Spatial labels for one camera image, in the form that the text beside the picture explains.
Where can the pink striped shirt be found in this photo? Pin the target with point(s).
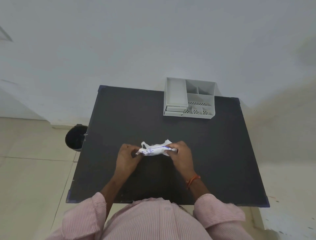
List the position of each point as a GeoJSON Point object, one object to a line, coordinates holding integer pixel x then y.
{"type": "Point", "coordinates": [153, 220]}

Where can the person's right thumb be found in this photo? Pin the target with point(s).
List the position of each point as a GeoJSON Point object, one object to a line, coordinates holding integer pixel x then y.
{"type": "Point", "coordinates": [171, 150]}

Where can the person's left thumb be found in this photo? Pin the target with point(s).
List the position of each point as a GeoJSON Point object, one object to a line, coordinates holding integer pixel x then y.
{"type": "Point", "coordinates": [138, 157]}

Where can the person's left forearm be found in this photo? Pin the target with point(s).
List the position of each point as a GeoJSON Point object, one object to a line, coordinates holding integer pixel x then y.
{"type": "Point", "coordinates": [115, 188]}

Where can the black trash bin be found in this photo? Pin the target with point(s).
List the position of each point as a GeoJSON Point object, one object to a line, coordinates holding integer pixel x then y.
{"type": "Point", "coordinates": [75, 137]}

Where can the orange thread wristband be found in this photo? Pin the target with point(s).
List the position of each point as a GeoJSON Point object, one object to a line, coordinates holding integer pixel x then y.
{"type": "Point", "coordinates": [193, 181]}

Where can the white paper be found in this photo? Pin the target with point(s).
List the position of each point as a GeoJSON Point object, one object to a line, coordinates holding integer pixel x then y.
{"type": "Point", "coordinates": [154, 149]}

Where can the person's left hand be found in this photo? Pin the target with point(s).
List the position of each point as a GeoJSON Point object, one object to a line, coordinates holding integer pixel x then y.
{"type": "Point", "coordinates": [126, 162]}

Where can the white plastic desk organizer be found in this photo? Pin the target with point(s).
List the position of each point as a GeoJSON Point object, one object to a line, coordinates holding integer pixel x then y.
{"type": "Point", "coordinates": [188, 99]}

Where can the person's right forearm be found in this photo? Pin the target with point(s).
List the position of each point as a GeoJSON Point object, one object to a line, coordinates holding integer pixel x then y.
{"type": "Point", "coordinates": [197, 186]}

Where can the person's right hand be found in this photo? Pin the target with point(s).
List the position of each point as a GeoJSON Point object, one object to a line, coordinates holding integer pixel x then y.
{"type": "Point", "coordinates": [182, 160]}

